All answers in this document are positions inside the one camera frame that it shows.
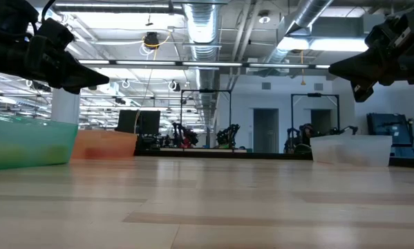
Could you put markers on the clear plastic bin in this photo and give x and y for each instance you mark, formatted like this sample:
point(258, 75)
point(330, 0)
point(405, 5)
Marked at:
point(352, 150)

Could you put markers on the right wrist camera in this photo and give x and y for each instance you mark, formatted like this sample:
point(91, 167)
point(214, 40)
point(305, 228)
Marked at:
point(364, 92)

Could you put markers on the grey wall vent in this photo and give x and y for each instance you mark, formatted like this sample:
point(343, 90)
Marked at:
point(266, 85)
point(318, 86)

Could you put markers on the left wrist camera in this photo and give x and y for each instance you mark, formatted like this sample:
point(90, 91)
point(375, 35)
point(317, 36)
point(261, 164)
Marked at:
point(56, 34)

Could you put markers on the black frame stand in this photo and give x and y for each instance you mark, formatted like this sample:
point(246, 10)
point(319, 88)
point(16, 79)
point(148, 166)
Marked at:
point(313, 94)
point(206, 91)

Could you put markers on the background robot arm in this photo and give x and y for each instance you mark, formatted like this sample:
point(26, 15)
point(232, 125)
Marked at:
point(229, 133)
point(186, 136)

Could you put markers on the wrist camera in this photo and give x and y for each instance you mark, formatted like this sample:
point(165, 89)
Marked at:
point(56, 34)
point(364, 92)

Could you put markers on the long linear ceiling light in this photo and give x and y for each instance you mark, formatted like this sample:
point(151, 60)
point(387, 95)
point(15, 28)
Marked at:
point(144, 62)

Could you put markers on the silver round ventilation duct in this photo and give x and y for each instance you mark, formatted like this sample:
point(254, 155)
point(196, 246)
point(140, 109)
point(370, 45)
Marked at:
point(203, 27)

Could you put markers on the white pillar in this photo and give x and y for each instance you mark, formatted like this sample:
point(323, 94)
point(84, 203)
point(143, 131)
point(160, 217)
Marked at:
point(65, 103)

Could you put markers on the orange translucent plastic bin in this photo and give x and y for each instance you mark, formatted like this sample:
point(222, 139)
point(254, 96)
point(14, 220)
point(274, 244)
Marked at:
point(120, 141)

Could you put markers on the green translucent plastic bin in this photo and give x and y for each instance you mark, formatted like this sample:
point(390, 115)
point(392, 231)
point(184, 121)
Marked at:
point(27, 135)

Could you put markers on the grey door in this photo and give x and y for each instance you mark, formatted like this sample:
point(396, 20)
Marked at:
point(322, 121)
point(265, 131)

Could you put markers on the bright ceiling light panel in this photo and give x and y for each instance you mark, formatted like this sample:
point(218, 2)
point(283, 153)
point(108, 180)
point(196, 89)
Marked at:
point(331, 44)

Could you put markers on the blue background robot arm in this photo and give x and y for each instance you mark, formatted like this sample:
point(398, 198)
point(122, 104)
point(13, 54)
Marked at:
point(291, 141)

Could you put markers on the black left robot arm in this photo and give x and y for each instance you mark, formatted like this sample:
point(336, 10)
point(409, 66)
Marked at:
point(6, 14)

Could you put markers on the thin black background robot arm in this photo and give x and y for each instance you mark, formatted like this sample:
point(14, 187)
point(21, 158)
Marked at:
point(353, 129)

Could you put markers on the black monitor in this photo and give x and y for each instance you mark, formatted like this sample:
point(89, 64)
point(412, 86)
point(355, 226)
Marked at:
point(150, 121)
point(128, 121)

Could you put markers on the blue machine cart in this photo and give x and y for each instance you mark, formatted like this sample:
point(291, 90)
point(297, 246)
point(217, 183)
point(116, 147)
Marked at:
point(390, 128)

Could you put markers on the person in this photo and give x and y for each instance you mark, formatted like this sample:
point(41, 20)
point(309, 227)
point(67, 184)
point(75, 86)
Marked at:
point(307, 131)

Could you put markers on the slanted silver ventilation duct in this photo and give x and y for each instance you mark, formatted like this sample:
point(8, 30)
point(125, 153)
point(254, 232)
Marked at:
point(310, 10)

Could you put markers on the background wooden table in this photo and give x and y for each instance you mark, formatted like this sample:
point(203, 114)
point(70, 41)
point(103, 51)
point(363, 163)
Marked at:
point(186, 150)

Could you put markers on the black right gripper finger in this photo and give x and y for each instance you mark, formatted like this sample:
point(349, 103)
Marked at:
point(369, 76)
point(365, 64)

